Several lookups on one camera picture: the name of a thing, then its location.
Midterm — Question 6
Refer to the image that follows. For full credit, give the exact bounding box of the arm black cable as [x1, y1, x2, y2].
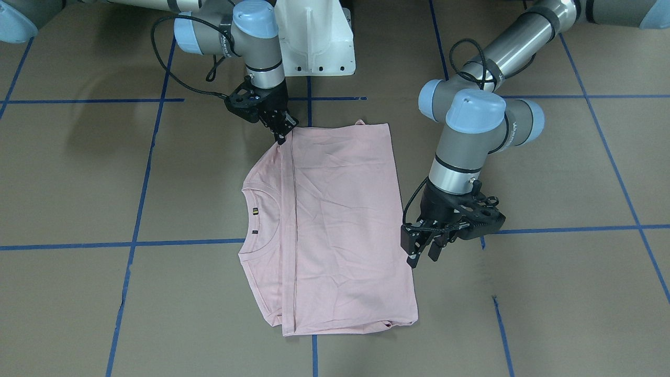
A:
[402, 38, 534, 226]
[151, 15, 247, 100]

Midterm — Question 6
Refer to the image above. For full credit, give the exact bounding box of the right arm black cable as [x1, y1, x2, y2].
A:
[151, 15, 247, 100]

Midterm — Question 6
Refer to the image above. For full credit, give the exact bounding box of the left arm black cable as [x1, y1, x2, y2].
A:
[402, 38, 534, 226]

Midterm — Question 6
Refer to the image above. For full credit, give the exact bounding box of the pink Snoopy t-shirt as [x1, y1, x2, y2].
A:
[238, 121, 418, 337]

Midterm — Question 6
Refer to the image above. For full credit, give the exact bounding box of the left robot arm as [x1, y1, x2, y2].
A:
[400, 1, 668, 268]

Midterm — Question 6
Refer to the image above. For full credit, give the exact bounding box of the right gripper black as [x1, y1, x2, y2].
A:
[255, 84, 299, 146]

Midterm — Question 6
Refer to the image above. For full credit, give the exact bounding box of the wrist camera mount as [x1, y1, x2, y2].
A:
[455, 193, 506, 240]
[224, 87, 260, 124]

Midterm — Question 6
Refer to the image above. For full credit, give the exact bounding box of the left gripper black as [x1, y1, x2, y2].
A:
[400, 179, 472, 268]

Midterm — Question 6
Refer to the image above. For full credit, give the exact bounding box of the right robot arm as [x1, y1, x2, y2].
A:
[2, 1, 299, 153]

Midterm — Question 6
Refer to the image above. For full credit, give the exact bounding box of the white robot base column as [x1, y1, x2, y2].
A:
[274, 1, 356, 77]

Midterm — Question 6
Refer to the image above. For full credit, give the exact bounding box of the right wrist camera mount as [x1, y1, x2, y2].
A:
[224, 87, 260, 124]

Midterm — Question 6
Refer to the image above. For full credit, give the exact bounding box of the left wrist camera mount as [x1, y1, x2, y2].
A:
[455, 193, 506, 240]

